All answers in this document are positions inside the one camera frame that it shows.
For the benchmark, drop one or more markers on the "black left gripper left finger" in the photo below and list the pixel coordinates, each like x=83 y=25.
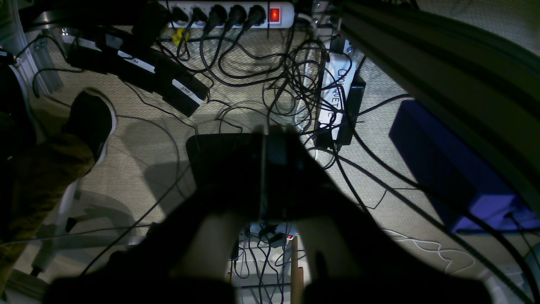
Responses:
x=183 y=260

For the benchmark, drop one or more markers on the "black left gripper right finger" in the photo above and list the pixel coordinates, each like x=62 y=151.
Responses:
x=353 y=261

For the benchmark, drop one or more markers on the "black power supply bricks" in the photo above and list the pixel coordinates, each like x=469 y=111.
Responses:
x=117 y=52

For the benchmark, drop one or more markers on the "blue plastic box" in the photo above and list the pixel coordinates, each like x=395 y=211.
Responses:
x=442 y=163

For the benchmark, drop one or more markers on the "black sneaker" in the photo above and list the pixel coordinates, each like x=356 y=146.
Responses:
x=93 y=120

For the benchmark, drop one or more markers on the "white labelled box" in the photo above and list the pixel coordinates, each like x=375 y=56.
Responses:
x=338 y=77

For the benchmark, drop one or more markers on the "white power strip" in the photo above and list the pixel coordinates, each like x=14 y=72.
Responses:
x=197 y=14

